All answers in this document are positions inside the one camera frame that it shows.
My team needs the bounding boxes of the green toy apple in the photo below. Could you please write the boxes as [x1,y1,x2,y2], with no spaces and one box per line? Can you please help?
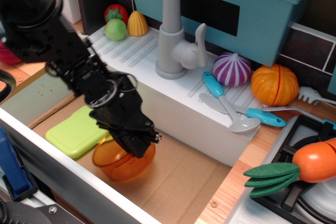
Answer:
[103,19,127,41]

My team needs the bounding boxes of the white toy sink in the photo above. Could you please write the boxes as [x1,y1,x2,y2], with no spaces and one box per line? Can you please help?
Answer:
[1,29,252,223]

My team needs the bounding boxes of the grey toy pasta fork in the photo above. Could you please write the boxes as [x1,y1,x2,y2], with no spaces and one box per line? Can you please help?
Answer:
[261,86,336,125]

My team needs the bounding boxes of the yellow toy corn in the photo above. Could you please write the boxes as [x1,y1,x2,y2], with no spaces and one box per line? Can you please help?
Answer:
[127,10,149,36]

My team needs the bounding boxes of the orange toy carrot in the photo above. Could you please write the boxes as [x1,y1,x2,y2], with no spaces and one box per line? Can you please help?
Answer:
[244,138,335,198]

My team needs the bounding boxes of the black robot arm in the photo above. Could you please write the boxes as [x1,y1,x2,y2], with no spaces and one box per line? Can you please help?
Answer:
[1,0,160,158]

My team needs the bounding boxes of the orange toy pumpkin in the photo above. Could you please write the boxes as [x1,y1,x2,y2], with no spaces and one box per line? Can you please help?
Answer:
[251,64,299,106]

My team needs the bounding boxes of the green plastic cutting board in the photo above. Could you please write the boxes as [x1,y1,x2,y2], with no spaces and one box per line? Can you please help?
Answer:
[45,105,108,159]

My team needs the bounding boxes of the purple striped toy onion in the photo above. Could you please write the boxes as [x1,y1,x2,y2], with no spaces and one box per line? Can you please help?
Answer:
[213,52,252,87]

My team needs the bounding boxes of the black toy stove grate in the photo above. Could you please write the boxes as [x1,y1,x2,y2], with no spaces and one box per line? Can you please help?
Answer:
[244,116,335,223]

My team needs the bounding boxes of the black cable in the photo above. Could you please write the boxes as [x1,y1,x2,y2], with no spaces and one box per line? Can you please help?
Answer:
[0,69,17,103]

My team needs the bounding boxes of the grey toy faucet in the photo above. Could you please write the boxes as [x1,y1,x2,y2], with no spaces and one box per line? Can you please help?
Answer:
[156,0,208,80]

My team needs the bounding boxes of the red toy tomato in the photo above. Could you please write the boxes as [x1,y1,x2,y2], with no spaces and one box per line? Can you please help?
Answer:
[104,4,129,24]

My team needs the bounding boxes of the grey knife blue handle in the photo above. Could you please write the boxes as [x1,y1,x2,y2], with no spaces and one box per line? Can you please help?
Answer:
[199,93,286,127]

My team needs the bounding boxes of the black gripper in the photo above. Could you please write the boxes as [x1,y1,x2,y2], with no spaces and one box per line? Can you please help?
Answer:
[89,77,162,158]

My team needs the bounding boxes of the grey ladle blue handle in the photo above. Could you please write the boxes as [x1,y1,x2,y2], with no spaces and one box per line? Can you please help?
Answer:
[203,72,261,135]

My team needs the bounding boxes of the orange transparent plastic pot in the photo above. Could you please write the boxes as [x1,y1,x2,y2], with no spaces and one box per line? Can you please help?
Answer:
[92,137,156,183]

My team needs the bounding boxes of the teal plastic bin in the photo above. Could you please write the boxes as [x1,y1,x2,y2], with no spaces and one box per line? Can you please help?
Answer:
[135,0,308,66]

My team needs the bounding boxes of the blue clamp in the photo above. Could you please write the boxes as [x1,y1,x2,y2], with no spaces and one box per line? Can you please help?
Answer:
[1,128,38,202]

